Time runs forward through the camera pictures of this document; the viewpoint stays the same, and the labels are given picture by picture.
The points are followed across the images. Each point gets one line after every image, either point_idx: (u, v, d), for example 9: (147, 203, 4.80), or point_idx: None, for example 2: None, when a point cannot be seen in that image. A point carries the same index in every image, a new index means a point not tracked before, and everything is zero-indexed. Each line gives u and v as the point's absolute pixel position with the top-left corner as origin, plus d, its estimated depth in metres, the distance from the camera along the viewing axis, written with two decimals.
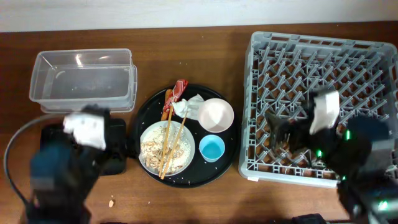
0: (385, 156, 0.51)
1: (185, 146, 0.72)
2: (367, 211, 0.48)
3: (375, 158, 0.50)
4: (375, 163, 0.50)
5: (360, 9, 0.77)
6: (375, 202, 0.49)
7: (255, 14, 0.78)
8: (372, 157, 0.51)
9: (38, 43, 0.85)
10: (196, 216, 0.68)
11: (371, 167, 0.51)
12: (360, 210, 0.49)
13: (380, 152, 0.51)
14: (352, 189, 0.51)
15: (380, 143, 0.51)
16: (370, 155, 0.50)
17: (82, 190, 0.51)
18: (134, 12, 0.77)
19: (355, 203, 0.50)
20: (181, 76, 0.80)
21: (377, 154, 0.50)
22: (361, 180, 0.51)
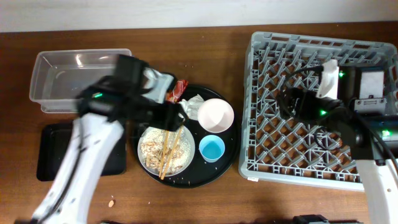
0: (378, 92, 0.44)
1: (185, 146, 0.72)
2: (368, 140, 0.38)
3: (365, 83, 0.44)
4: (368, 85, 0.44)
5: (360, 9, 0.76)
6: (375, 126, 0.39)
7: (255, 14, 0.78)
8: (364, 84, 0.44)
9: (39, 43, 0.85)
10: (196, 216, 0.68)
11: (362, 87, 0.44)
12: (362, 139, 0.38)
13: (373, 83, 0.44)
14: (354, 118, 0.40)
15: (371, 85, 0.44)
16: (360, 84, 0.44)
17: (125, 111, 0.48)
18: (134, 12, 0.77)
19: (356, 130, 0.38)
20: (181, 76, 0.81)
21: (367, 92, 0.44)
22: (357, 103, 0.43)
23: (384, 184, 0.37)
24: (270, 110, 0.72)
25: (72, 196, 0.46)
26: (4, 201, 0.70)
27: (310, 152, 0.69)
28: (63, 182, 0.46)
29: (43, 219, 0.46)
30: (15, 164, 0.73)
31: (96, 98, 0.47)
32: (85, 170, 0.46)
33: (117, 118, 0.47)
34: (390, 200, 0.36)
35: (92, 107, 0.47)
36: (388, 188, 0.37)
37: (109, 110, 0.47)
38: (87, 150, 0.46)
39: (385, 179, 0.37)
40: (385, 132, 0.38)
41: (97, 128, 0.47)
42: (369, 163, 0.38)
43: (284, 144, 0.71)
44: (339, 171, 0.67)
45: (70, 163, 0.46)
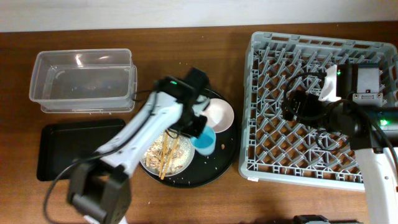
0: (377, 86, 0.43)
1: (185, 146, 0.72)
2: (367, 129, 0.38)
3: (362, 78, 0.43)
4: (365, 81, 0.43)
5: (360, 9, 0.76)
6: (373, 116, 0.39)
7: (255, 14, 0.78)
8: (361, 79, 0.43)
9: (38, 42, 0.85)
10: (196, 216, 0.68)
11: (359, 81, 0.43)
12: (361, 127, 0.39)
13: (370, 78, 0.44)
14: (353, 109, 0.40)
15: (369, 80, 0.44)
16: (357, 79, 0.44)
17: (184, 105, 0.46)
18: (134, 12, 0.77)
19: (353, 120, 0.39)
20: (181, 76, 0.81)
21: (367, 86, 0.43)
22: (356, 97, 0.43)
23: (382, 172, 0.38)
24: (270, 110, 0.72)
25: (139, 144, 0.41)
26: (3, 201, 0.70)
27: (309, 152, 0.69)
28: (140, 135, 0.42)
29: (105, 155, 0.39)
30: (15, 163, 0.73)
31: (171, 86, 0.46)
32: (155, 127, 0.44)
33: (182, 105, 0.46)
34: (388, 186, 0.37)
35: (175, 98, 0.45)
36: (385, 176, 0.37)
37: (182, 93, 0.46)
38: (159, 116, 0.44)
39: (383, 167, 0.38)
40: (381, 122, 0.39)
41: (168, 101, 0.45)
42: (367, 151, 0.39)
43: (284, 144, 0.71)
44: (339, 171, 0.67)
45: (138, 121, 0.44)
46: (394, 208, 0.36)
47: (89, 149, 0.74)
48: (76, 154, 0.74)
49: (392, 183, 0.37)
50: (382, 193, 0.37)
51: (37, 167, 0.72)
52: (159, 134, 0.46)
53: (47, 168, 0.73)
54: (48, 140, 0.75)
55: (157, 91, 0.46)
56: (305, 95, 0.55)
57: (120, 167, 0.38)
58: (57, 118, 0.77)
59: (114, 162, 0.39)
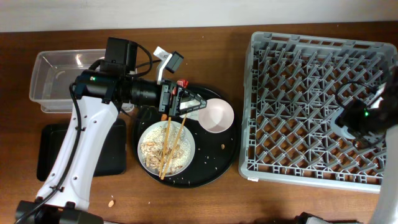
0: None
1: (185, 146, 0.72)
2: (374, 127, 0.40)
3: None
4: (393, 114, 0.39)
5: (360, 9, 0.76)
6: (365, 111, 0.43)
7: (255, 13, 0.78)
8: None
9: (39, 43, 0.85)
10: (196, 216, 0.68)
11: None
12: None
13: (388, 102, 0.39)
14: None
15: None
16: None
17: (119, 98, 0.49)
18: (134, 12, 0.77)
19: None
20: (181, 76, 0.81)
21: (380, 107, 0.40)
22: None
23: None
24: (270, 110, 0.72)
25: (79, 167, 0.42)
26: (3, 201, 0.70)
27: (310, 152, 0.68)
28: (74, 161, 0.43)
29: (46, 200, 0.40)
30: (15, 163, 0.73)
31: (92, 83, 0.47)
32: (89, 142, 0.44)
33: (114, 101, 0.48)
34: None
35: (105, 93, 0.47)
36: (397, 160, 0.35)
37: (103, 88, 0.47)
38: (91, 126, 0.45)
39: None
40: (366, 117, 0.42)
41: (91, 107, 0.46)
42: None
43: (284, 144, 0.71)
44: (339, 171, 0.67)
45: (70, 144, 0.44)
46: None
47: None
48: None
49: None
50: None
51: (36, 168, 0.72)
52: (100, 145, 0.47)
53: (47, 168, 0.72)
54: (47, 140, 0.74)
55: (78, 98, 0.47)
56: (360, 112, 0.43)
57: (68, 203, 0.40)
58: (56, 117, 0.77)
59: (61, 204, 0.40)
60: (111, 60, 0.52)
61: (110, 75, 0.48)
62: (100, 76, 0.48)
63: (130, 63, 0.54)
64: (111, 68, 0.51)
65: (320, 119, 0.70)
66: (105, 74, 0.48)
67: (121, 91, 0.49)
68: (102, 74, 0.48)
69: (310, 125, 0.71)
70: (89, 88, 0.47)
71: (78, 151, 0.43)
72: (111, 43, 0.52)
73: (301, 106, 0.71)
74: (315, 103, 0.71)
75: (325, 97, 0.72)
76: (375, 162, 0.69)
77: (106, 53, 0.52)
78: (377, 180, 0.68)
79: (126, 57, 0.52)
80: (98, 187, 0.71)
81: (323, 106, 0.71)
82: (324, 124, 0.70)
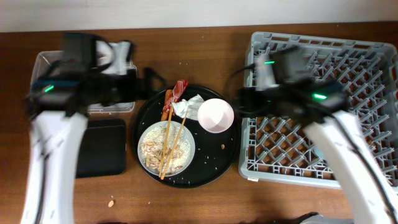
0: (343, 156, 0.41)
1: (185, 146, 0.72)
2: (311, 109, 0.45)
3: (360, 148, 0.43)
4: (326, 154, 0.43)
5: (360, 9, 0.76)
6: (309, 94, 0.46)
7: (255, 14, 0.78)
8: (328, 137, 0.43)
9: (39, 43, 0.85)
10: (196, 216, 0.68)
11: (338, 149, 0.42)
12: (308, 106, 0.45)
13: (347, 122, 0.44)
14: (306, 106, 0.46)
15: (351, 188, 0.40)
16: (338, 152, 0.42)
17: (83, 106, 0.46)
18: (134, 13, 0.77)
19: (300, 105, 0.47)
20: (181, 76, 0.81)
21: (329, 134, 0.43)
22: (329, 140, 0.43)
23: (364, 195, 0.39)
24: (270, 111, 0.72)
25: (51, 181, 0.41)
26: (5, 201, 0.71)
27: (310, 152, 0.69)
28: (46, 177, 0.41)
29: None
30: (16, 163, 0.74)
31: (47, 93, 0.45)
32: (56, 170, 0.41)
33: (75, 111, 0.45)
34: (380, 216, 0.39)
35: (63, 102, 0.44)
36: (370, 203, 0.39)
37: (58, 98, 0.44)
38: (56, 152, 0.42)
39: (349, 157, 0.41)
40: (315, 97, 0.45)
41: (52, 132, 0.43)
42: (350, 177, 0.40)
43: (284, 144, 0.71)
44: None
45: (37, 177, 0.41)
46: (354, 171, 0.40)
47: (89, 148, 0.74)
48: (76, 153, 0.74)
49: (382, 211, 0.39)
50: (357, 190, 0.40)
51: None
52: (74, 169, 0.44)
53: None
54: None
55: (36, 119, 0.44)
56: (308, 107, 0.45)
57: None
58: None
59: None
60: (69, 58, 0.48)
61: (68, 78, 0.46)
62: (53, 80, 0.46)
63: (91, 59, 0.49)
64: (67, 70, 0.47)
65: None
66: (61, 78, 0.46)
67: (81, 97, 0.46)
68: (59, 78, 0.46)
69: None
70: (43, 97, 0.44)
71: (46, 183, 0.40)
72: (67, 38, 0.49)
73: None
74: None
75: None
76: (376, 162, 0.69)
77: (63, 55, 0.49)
78: None
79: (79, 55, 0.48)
80: (99, 187, 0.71)
81: None
82: None
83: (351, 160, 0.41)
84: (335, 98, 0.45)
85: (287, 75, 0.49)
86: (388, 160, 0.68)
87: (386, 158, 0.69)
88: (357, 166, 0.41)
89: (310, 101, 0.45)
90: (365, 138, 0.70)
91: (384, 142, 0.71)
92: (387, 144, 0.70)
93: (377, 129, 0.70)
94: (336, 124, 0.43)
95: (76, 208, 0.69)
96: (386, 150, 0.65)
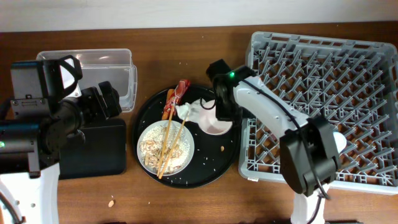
0: (270, 101, 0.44)
1: (184, 146, 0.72)
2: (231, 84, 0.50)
3: (263, 89, 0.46)
4: (255, 111, 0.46)
5: (360, 9, 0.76)
6: (231, 74, 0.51)
7: (255, 13, 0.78)
8: (265, 98, 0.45)
9: (38, 43, 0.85)
10: (196, 216, 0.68)
11: (263, 98, 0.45)
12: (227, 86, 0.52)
13: (252, 79, 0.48)
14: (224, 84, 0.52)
15: (265, 114, 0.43)
16: (263, 102, 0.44)
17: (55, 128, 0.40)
18: (134, 12, 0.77)
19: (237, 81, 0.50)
20: (181, 76, 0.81)
21: (242, 96, 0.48)
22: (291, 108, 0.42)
23: (272, 114, 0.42)
24: None
25: (15, 187, 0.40)
26: None
27: None
28: (14, 200, 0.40)
29: None
30: None
31: (10, 125, 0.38)
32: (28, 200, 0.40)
33: (47, 130, 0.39)
34: (288, 126, 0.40)
35: (28, 128, 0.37)
36: (277, 117, 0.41)
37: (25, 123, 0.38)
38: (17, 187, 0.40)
39: (259, 99, 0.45)
40: (230, 75, 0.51)
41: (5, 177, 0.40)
42: (266, 114, 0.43)
43: None
44: (339, 171, 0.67)
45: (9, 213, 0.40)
46: (260, 106, 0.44)
47: (89, 149, 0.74)
48: (76, 153, 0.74)
49: (289, 123, 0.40)
50: (268, 115, 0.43)
51: None
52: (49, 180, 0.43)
53: None
54: None
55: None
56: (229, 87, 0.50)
57: None
58: None
59: None
60: (26, 93, 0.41)
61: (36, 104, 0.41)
62: (9, 125, 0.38)
63: (58, 94, 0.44)
64: (32, 100, 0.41)
65: None
66: (19, 121, 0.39)
67: (53, 127, 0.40)
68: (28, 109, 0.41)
69: None
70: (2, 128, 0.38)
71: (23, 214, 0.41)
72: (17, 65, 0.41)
73: (301, 106, 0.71)
74: (315, 104, 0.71)
75: (326, 97, 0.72)
76: (375, 162, 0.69)
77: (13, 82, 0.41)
78: (377, 180, 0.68)
79: (45, 87, 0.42)
80: (97, 187, 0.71)
81: (323, 106, 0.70)
82: None
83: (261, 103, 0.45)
84: (245, 76, 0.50)
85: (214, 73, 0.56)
86: (388, 160, 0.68)
87: (387, 158, 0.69)
88: (265, 104, 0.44)
89: (227, 79, 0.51)
90: (365, 138, 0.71)
91: (384, 142, 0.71)
92: (387, 144, 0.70)
93: (377, 129, 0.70)
94: (245, 83, 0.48)
95: (75, 209, 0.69)
96: (385, 150, 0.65)
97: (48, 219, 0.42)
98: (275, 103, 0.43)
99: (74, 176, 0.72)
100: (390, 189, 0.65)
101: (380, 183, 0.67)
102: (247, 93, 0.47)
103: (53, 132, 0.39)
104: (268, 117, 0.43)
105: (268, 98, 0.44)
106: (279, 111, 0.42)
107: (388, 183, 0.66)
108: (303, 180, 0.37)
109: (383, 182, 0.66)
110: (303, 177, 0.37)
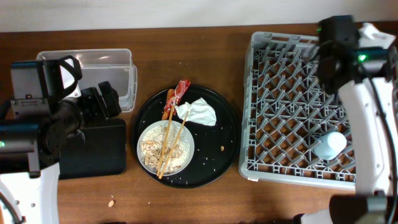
0: (382, 135, 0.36)
1: (184, 146, 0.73)
2: (351, 67, 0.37)
3: (387, 114, 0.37)
4: (354, 122, 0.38)
5: (360, 9, 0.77)
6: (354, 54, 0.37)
7: (255, 14, 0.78)
8: (377, 117, 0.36)
9: (38, 43, 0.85)
10: (196, 216, 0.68)
11: (379, 124, 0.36)
12: (342, 64, 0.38)
13: (379, 87, 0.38)
14: (346, 59, 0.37)
15: (367, 150, 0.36)
16: (376, 129, 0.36)
17: (55, 127, 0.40)
18: (134, 12, 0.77)
19: (358, 68, 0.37)
20: (181, 76, 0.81)
21: (354, 98, 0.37)
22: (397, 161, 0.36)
23: (375, 158, 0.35)
24: (270, 110, 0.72)
25: (16, 188, 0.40)
26: None
27: (309, 152, 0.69)
28: (14, 200, 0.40)
29: None
30: None
31: (10, 124, 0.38)
32: (28, 201, 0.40)
33: (48, 129, 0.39)
34: (385, 188, 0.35)
35: (28, 128, 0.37)
36: (379, 168, 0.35)
37: (25, 123, 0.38)
38: (19, 188, 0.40)
39: (370, 120, 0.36)
40: (360, 58, 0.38)
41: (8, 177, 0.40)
42: (369, 146, 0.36)
43: (284, 144, 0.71)
44: (339, 171, 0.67)
45: (9, 213, 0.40)
46: (373, 129, 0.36)
47: (89, 149, 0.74)
48: (76, 153, 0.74)
49: (388, 183, 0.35)
50: (370, 145, 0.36)
51: None
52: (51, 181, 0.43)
53: None
54: None
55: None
56: (344, 72, 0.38)
57: None
58: None
59: None
60: (26, 94, 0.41)
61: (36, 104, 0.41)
62: (9, 125, 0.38)
63: (59, 94, 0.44)
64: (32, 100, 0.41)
65: (320, 119, 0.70)
66: (19, 121, 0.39)
67: (53, 127, 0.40)
68: (28, 109, 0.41)
69: (310, 124, 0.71)
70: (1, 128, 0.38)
71: (24, 214, 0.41)
72: (17, 65, 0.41)
73: (301, 106, 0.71)
74: (315, 104, 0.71)
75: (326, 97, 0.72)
76: None
77: (14, 82, 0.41)
78: None
79: (45, 87, 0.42)
80: (98, 187, 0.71)
81: (323, 106, 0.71)
82: (324, 124, 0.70)
83: (375, 134, 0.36)
84: (370, 70, 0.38)
85: (334, 37, 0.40)
86: None
87: None
88: (377, 134, 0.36)
89: (352, 60, 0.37)
90: None
91: None
92: None
93: None
94: (369, 84, 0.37)
95: (75, 208, 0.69)
96: None
97: (48, 219, 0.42)
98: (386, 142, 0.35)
99: (74, 176, 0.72)
100: None
101: None
102: (360, 90, 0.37)
103: (53, 130, 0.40)
104: (360, 119, 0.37)
105: (384, 127, 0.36)
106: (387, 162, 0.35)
107: None
108: None
109: None
110: None
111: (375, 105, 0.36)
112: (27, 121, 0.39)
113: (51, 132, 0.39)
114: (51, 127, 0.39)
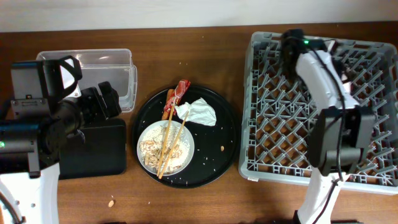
0: (329, 78, 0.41)
1: (184, 146, 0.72)
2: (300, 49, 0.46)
3: (329, 65, 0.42)
4: (306, 76, 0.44)
5: (360, 9, 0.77)
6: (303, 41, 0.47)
7: (255, 13, 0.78)
8: (324, 70, 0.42)
9: (38, 43, 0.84)
10: (196, 216, 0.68)
11: (325, 71, 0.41)
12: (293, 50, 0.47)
13: (321, 51, 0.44)
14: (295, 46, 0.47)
15: (316, 86, 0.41)
16: (322, 74, 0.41)
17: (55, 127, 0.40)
18: (134, 12, 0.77)
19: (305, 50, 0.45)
20: (181, 76, 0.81)
21: (304, 61, 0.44)
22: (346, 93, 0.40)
23: (326, 89, 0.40)
24: (270, 110, 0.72)
25: (15, 188, 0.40)
26: None
27: None
28: (14, 200, 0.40)
29: None
30: None
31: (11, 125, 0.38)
32: (28, 201, 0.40)
33: (48, 129, 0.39)
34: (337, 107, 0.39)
35: (29, 128, 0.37)
36: (329, 95, 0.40)
37: (27, 123, 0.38)
38: (18, 188, 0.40)
39: (317, 68, 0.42)
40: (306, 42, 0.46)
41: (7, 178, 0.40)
42: (319, 86, 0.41)
43: (284, 144, 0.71)
44: None
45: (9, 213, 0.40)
46: (319, 75, 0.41)
47: (89, 149, 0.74)
48: (76, 153, 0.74)
49: (339, 103, 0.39)
50: (319, 84, 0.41)
51: None
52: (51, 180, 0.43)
53: None
54: None
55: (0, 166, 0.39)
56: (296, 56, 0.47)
57: None
58: None
59: None
60: (27, 94, 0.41)
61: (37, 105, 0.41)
62: (10, 125, 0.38)
63: (58, 94, 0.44)
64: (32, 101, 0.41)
65: None
66: (20, 121, 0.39)
67: (53, 127, 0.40)
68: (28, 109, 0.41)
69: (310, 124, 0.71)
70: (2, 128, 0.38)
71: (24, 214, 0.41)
72: (17, 65, 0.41)
73: (301, 106, 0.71)
74: None
75: None
76: (376, 162, 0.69)
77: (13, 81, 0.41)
78: (377, 180, 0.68)
79: (45, 87, 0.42)
80: (98, 187, 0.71)
81: None
82: None
83: (323, 74, 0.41)
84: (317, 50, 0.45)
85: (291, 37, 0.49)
86: (388, 160, 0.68)
87: (387, 158, 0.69)
88: (324, 76, 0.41)
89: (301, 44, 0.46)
90: None
91: (384, 142, 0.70)
92: (387, 144, 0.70)
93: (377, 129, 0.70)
94: (313, 53, 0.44)
95: (75, 208, 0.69)
96: (386, 150, 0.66)
97: (47, 219, 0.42)
98: (333, 79, 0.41)
99: (74, 176, 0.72)
100: (389, 188, 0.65)
101: (380, 183, 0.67)
102: (306, 58, 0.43)
103: (54, 130, 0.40)
104: (308, 73, 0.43)
105: (329, 73, 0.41)
106: (334, 89, 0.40)
107: (388, 183, 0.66)
108: (324, 155, 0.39)
109: (383, 182, 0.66)
110: (324, 154, 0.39)
111: (321, 61, 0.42)
112: (27, 121, 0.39)
113: (51, 132, 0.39)
114: (51, 127, 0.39)
